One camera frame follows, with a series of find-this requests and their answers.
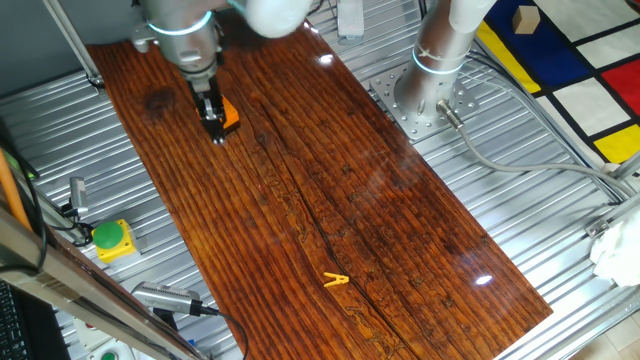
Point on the white crumpled cloth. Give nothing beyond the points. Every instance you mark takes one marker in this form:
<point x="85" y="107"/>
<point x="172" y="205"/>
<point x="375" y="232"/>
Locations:
<point x="620" y="255"/>

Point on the small wooden cube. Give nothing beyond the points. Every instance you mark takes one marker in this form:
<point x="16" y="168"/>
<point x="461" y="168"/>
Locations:
<point x="526" y="20"/>

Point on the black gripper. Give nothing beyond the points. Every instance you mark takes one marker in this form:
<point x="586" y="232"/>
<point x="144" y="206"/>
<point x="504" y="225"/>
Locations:
<point x="202" y="87"/>

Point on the silver ribbed depth camera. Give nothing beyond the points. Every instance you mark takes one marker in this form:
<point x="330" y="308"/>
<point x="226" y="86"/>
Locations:
<point x="78" y="192"/>

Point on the grey box green red buttons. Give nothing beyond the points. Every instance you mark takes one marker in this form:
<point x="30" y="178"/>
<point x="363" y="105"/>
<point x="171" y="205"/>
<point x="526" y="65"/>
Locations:
<point x="95" y="336"/>

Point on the orange pole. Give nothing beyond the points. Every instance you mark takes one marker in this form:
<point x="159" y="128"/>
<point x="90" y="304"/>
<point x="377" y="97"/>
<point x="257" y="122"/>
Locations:
<point x="11" y="192"/>

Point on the wood grain table mat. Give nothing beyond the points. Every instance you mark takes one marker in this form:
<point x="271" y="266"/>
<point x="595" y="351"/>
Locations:
<point x="310" y="210"/>

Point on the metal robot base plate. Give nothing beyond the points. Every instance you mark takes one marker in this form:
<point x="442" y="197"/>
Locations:
<point x="400" y="115"/>

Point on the aluminium strut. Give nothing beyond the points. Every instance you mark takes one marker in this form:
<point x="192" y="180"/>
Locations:
<point x="70" y="42"/>

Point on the orange box red push button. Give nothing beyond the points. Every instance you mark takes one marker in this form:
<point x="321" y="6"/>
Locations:
<point x="231" y="117"/>

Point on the colourful squares floor mat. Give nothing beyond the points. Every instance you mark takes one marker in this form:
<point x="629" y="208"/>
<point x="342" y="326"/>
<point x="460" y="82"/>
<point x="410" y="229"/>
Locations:
<point x="550" y="50"/>

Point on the metal frame bar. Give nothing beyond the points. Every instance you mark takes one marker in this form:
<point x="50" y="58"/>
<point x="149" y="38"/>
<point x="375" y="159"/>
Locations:
<point x="75" y="292"/>

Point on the black keyboard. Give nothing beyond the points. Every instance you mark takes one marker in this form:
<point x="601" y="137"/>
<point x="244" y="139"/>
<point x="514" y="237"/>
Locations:
<point x="11" y="325"/>

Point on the yellow box green mushroom button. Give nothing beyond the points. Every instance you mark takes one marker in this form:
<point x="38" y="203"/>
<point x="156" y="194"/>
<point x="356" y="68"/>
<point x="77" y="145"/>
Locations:
<point x="115" y="242"/>

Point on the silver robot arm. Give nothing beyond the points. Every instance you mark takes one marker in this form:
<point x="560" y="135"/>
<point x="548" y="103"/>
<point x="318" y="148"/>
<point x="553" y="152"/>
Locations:
<point x="435" y="45"/>

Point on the yellow clothespin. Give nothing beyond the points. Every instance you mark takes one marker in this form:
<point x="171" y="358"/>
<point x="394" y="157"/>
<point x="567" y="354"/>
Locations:
<point x="336" y="280"/>

